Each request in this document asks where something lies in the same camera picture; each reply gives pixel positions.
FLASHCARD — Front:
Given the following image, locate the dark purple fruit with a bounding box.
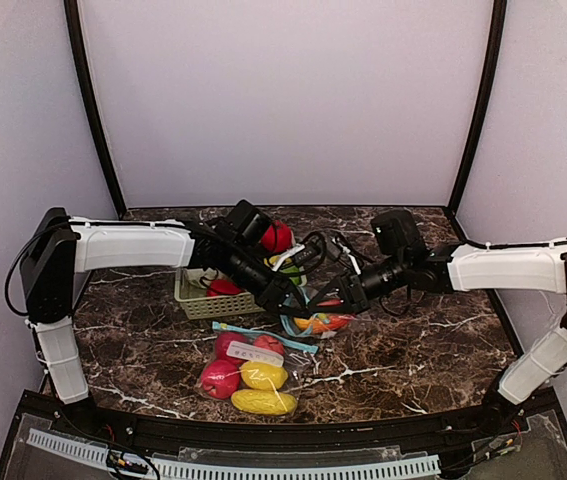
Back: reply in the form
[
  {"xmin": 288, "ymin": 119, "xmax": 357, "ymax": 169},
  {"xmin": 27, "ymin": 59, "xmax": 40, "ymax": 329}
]
[{"xmin": 317, "ymin": 298, "xmax": 343, "ymax": 307}]

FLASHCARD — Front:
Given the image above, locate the red apple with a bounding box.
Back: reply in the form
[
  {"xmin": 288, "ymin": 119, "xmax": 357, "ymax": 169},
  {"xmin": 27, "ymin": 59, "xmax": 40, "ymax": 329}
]
[{"xmin": 199, "ymin": 360, "xmax": 241, "ymax": 400}]

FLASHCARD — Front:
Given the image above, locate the red bell pepper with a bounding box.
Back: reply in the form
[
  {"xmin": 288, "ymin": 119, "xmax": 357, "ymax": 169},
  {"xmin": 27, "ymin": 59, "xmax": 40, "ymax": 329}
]
[{"xmin": 206, "ymin": 278, "xmax": 243, "ymax": 297}]

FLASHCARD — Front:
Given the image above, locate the pink-red wrinkled fruit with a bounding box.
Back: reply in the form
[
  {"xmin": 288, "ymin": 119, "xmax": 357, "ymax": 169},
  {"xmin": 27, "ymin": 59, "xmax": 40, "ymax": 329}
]
[{"xmin": 214, "ymin": 332, "xmax": 250, "ymax": 366}]

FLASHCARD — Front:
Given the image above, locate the black table front rail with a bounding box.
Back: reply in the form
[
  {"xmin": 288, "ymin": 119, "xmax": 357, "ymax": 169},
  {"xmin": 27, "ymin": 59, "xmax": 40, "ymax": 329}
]
[{"xmin": 52, "ymin": 394, "xmax": 564, "ymax": 456}]

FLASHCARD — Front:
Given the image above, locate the small yellow fruit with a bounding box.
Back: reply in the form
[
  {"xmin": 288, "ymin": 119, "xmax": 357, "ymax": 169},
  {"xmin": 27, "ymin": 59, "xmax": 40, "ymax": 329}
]
[{"xmin": 264, "ymin": 255, "xmax": 290, "ymax": 268}]

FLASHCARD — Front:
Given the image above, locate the large clear zip bag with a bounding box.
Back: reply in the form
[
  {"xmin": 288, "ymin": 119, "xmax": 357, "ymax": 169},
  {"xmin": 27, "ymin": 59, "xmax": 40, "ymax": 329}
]
[{"xmin": 195, "ymin": 321, "xmax": 318, "ymax": 416}]

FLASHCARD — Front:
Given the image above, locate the small clear zip bag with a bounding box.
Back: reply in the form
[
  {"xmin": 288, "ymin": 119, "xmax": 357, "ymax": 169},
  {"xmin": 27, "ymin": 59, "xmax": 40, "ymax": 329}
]
[{"xmin": 279, "ymin": 287, "xmax": 357, "ymax": 338}]

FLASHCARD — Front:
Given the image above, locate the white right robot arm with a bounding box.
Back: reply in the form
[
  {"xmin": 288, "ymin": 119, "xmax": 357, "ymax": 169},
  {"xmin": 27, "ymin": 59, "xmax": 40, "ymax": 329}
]
[{"xmin": 307, "ymin": 209, "xmax": 567, "ymax": 409}]

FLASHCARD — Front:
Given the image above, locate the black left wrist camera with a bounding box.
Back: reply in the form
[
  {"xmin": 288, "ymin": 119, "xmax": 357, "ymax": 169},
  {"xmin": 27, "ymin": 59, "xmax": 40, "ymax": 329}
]
[{"xmin": 267, "ymin": 232, "xmax": 327, "ymax": 272}]

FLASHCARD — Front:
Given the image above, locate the white cabbage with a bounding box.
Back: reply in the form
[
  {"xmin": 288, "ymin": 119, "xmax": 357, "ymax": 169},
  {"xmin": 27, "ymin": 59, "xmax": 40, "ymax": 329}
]
[{"xmin": 184, "ymin": 269, "xmax": 217, "ymax": 289}]

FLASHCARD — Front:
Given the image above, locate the yellow lemon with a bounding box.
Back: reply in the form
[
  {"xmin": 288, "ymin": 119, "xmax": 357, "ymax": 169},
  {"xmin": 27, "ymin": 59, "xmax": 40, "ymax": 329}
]
[{"xmin": 240, "ymin": 361, "xmax": 288, "ymax": 391}]

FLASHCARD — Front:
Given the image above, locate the green perforated plastic basket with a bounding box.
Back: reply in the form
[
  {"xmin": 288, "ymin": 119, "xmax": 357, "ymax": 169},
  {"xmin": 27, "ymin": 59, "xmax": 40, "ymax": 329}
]
[{"xmin": 173, "ymin": 234, "xmax": 304, "ymax": 321}]

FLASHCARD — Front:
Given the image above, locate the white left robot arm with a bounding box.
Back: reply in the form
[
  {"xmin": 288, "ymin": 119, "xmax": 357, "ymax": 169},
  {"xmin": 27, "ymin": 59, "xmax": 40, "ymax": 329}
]
[{"xmin": 3, "ymin": 200, "xmax": 306, "ymax": 406}]

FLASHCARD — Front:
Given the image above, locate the white slotted cable duct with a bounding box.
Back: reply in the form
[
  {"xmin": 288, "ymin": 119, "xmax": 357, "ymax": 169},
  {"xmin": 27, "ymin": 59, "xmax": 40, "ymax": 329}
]
[{"xmin": 26, "ymin": 428, "xmax": 441, "ymax": 480}]

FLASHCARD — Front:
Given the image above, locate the orange pepper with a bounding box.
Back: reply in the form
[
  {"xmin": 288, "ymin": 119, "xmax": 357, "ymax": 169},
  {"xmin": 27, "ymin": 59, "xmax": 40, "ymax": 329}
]
[{"xmin": 293, "ymin": 314, "xmax": 355, "ymax": 336}]

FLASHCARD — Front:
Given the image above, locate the yellow wrinkled banana-like fruit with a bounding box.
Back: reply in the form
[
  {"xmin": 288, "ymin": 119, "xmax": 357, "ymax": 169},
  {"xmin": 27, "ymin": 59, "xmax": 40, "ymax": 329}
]
[{"xmin": 230, "ymin": 389, "xmax": 297, "ymax": 416}]

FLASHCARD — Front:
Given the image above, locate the green apple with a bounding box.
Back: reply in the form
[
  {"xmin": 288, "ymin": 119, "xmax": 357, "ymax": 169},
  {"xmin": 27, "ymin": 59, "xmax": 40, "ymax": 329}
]
[{"xmin": 279, "ymin": 263, "xmax": 306, "ymax": 286}]

